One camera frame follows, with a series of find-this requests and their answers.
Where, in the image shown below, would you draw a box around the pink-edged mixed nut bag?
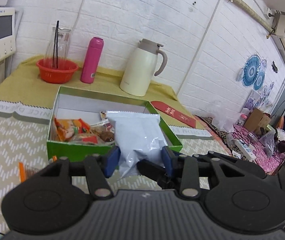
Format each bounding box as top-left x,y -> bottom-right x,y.
69,126 -> 115,146

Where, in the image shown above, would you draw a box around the white foil snack bag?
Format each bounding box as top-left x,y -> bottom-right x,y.
106,111 -> 168,178

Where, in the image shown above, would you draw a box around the orange yellow snack packet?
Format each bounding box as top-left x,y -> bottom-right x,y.
54,118 -> 90,142

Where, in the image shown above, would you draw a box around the brown dried meat packet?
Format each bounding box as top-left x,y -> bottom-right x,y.
100,111 -> 108,121

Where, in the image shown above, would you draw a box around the orange-edged brown snack bag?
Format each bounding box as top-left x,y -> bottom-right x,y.
18,155 -> 58,183

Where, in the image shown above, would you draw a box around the white power strip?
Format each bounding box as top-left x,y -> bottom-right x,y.
234,139 -> 256,162

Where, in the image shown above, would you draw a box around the red envelope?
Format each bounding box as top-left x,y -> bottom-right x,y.
151,101 -> 196,128

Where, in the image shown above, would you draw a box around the green cardboard box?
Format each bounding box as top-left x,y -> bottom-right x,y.
46,85 -> 184,163

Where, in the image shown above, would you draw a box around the brown cardboard box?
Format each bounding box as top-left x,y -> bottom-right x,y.
243,108 -> 271,135

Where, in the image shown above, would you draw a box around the pink thermos bottle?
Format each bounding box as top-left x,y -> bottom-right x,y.
80,37 -> 104,83

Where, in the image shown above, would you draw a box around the patterned tablecloth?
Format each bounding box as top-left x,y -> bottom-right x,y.
0,55 -> 233,238

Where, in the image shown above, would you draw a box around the red plastic basket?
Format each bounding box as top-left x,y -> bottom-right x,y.
36,59 -> 79,84

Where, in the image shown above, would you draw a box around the cream thermal carafe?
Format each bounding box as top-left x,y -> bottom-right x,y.
120,38 -> 168,97

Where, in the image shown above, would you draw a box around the black straws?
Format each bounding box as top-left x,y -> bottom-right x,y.
52,21 -> 59,69

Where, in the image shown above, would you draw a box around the clear glass pitcher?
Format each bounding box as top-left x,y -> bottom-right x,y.
44,27 -> 71,68

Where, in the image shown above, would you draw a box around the blue decorative wall plates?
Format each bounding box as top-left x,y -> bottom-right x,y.
235,54 -> 274,99

